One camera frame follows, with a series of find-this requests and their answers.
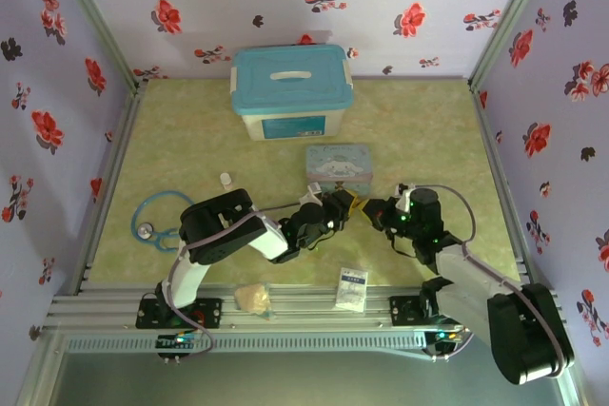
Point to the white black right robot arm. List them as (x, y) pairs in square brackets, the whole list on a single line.
[(523, 325)]

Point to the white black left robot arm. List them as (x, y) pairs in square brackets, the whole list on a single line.
[(214, 230)]

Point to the pastel cartoon tin box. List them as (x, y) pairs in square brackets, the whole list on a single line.
[(339, 166)]

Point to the white gauze packet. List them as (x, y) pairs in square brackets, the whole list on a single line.
[(352, 289)]

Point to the clear bag of beige cotton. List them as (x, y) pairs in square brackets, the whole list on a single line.
[(252, 299)]

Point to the small white bottle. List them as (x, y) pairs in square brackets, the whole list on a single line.
[(227, 181)]

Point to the white storage box blue lid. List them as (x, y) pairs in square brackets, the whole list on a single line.
[(290, 87)]

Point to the blue stethoscope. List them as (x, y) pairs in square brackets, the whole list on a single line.
[(145, 230)]

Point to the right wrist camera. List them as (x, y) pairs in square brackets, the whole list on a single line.
[(404, 199)]

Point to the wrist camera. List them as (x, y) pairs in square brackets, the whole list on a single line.
[(404, 199), (311, 194)]

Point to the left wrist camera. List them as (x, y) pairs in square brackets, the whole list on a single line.
[(311, 194)]

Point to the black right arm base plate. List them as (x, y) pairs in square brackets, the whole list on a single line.
[(404, 313)]

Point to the wide aluminium frame rail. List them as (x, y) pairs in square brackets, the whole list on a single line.
[(295, 318)]

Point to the aluminium frame side rail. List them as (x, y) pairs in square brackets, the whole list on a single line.
[(504, 178), (111, 178)]

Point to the thin aluminium frame rail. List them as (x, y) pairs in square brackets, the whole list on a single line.
[(409, 78)]

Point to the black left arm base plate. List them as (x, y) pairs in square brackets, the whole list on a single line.
[(147, 313)]

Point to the aluminium frame corner post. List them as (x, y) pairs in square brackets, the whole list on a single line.
[(95, 21), (511, 16)]

